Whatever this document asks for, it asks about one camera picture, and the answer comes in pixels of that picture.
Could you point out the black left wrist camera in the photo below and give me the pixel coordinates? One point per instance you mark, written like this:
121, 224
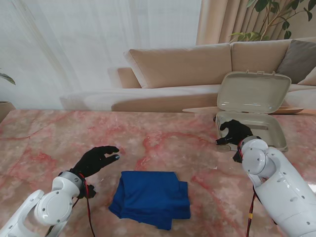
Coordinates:
90, 191

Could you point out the light wooden coffee table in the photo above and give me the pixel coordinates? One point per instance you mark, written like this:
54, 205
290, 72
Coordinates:
197, 110

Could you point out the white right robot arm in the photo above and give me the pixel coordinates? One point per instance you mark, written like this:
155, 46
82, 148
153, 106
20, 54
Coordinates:
276, 187

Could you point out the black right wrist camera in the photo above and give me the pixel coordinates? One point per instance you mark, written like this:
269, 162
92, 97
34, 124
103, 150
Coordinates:
237, 156

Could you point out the grey cushion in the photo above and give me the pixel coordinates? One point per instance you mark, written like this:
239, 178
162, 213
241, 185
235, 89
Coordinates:
298, 59

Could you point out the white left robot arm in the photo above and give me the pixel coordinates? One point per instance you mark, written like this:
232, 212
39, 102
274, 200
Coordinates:
49, 207

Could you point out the tall green leafy plant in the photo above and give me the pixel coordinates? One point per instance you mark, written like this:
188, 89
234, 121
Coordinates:
286, 25

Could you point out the beige plant pot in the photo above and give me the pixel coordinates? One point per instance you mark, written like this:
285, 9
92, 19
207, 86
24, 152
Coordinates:
6, 108

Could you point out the beige sofa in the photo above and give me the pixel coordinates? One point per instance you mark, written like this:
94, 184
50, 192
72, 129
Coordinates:
185, 64

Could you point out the flat wooden tray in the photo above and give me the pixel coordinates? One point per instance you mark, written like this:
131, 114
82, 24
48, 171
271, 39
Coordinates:
288, 110

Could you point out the beige suitcase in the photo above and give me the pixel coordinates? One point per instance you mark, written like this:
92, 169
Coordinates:
254, 91

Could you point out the blue shirt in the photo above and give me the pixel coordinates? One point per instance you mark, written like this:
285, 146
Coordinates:
153, 197

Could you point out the white sheer curtain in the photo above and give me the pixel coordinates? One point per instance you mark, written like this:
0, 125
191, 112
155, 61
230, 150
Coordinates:
98, 49

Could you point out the single green plant leaf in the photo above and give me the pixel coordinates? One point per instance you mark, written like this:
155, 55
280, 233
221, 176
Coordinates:
8, 79

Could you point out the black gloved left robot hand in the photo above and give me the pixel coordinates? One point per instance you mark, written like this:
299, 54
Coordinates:
93, 161

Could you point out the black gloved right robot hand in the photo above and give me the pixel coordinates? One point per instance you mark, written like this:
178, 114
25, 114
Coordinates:
238, 130

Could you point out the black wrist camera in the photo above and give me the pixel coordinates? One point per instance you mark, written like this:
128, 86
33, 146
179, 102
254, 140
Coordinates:
237, 156
90, 191

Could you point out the beige curtain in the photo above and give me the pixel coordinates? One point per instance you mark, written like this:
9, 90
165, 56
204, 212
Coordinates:
222, 22

